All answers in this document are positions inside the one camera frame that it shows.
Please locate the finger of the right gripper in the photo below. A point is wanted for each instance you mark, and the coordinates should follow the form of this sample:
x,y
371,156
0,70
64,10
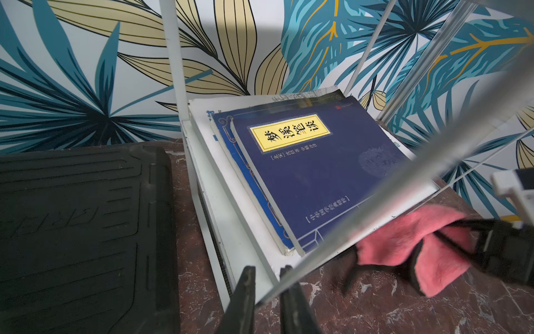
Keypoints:
x,y
433,264

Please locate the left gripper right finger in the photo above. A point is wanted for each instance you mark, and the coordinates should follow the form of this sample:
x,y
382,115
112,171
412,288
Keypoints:
x,y
295,313

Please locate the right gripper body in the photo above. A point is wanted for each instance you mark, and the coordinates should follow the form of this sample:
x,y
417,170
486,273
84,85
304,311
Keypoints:
x,y
506,252

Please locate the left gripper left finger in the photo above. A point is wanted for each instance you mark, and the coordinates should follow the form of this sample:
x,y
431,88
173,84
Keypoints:
x,y
239,315

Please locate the pink cleaning cloth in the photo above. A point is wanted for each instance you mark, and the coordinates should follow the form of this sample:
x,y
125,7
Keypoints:
x,y
408,244

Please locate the white large book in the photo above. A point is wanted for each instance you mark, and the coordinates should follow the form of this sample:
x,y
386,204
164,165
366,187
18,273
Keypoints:
x,y
295,164

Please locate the dark blue book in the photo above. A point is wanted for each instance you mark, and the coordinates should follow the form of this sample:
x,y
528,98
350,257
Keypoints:
x,y
314,161

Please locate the black plastic tool case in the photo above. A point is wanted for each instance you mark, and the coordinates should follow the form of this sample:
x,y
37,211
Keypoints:
x,y
88,242

